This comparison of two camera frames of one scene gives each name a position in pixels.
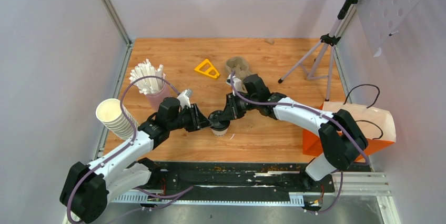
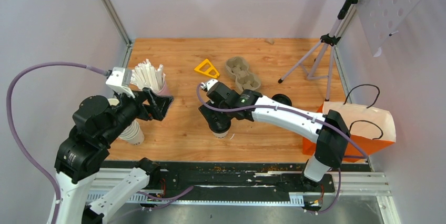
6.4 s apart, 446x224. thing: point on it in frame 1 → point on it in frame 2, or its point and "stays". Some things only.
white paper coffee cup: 220,133 stays
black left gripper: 199,121 → 159,105
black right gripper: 231,111 → 211,121
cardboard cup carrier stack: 238,64 stays
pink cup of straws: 155,89 stays
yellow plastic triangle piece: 207,71 stays
